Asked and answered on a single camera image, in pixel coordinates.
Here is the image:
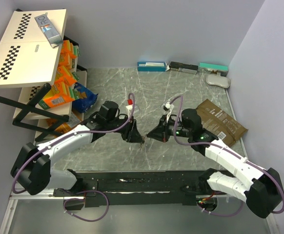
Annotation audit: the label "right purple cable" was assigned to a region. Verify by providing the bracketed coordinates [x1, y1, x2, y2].
[168, 95, 284, 217]

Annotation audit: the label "blue flat box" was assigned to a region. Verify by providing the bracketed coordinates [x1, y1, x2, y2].
[137, 61, 170, 72]

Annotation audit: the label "checkerboard calibration board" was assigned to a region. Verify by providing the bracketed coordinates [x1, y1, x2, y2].
[0, 9, 67, 88]

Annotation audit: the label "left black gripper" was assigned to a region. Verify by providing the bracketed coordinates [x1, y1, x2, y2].
[106, 115, 144, 143]

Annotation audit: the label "orange snack bag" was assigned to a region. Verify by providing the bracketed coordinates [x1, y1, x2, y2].
[45, 112, 83, 140]

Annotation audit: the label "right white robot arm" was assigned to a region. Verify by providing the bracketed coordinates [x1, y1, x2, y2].
[147, 109, 284, 218]

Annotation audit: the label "brown foil package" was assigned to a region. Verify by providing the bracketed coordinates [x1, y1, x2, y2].
[196, 99, 248, 146]

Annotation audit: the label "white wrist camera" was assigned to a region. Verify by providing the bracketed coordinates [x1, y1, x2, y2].
[126, 99, 140, 116]
[162, 102, 174, 118]

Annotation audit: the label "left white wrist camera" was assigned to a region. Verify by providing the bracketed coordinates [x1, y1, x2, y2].
[126, 99, 140, 116]

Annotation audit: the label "blue doritos chip bag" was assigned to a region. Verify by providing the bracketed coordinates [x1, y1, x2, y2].
[72, 82, 98, 113]

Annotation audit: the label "grey white pouch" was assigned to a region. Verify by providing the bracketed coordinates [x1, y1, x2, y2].
[205, 74, 231, 89]

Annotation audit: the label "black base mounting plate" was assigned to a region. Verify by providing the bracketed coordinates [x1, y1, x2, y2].
[53, 170, 213, 208]

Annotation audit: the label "black flat box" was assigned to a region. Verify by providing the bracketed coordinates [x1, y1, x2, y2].
[169, 61, 199, 75]

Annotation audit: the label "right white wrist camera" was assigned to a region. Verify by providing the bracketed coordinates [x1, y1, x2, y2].
[162, 102, 174, 118]

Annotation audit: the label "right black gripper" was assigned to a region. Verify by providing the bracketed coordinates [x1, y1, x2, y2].
[147, 115, 191, 142]

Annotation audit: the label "orange green snack box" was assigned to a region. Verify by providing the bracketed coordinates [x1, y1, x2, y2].
[38, 81, 75, 110]

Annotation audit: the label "stacked orange snack boxes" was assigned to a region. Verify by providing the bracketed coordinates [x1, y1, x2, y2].
[55, 39, 80, 86]

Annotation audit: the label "teal flat box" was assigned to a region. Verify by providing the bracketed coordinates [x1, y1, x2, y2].
[198, 62, 228, 77]

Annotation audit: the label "silver blue carton box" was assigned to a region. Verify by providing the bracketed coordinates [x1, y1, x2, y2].
[35, 14, 63, 48]

